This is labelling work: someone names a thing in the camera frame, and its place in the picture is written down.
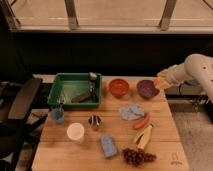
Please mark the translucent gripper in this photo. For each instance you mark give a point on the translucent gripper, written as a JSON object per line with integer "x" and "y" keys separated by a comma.
{"x": 162, "y": 82}

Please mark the orange apple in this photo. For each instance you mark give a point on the orange apple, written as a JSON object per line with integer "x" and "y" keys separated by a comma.
{"x": 156, "y": 81}

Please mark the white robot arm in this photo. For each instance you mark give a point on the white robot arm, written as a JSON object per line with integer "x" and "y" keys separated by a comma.
{"x": 195, "y": 66}

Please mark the purple bowl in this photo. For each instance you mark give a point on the purple bowl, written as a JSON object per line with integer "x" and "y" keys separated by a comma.
{"x": 146, "y": 89}

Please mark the orange bowl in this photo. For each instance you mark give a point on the orange bowl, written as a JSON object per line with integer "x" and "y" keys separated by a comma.
{"x": 118, "y": 87}

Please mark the orange carrot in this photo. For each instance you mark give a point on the orange carrot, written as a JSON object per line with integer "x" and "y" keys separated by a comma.
{"x": 142, "y": 122}

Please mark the blue crumpled cloth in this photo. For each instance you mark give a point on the blue crumpled cloth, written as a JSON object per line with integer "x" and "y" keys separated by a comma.
{"x": 131, "y": 112}

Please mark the yellow banana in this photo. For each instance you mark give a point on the yellow banana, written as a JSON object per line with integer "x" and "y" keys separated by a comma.
{"x": 143, "y": 137}

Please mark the black spatula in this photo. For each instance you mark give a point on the black spatula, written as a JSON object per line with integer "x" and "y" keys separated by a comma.
{"x": 90, "y": 92}

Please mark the purple grapes bunch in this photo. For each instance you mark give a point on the purple grapes bunch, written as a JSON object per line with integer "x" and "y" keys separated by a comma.
{"x": 137, "y": 157}

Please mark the blue sponge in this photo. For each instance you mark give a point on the blue sponge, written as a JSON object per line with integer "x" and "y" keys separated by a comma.
{"x": 108, "y": 146}

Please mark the green plastic tray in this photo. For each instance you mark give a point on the green plastic tray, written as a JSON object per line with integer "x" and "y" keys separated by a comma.
{"x": 72, "y": 85}

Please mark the white cup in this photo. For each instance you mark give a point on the white cup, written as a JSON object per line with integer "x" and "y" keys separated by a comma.
{"x": 76, "y": 132}

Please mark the metal fork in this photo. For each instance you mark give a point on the metal fork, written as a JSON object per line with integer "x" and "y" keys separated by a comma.
{"x": 61, "y": 101}

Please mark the blue cup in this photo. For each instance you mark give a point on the blue cup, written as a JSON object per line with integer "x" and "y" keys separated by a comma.
{"x": 57, "y": 115}

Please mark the black office chair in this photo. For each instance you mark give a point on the black office chair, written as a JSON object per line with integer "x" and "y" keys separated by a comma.
{"x": 14, "y": 130}

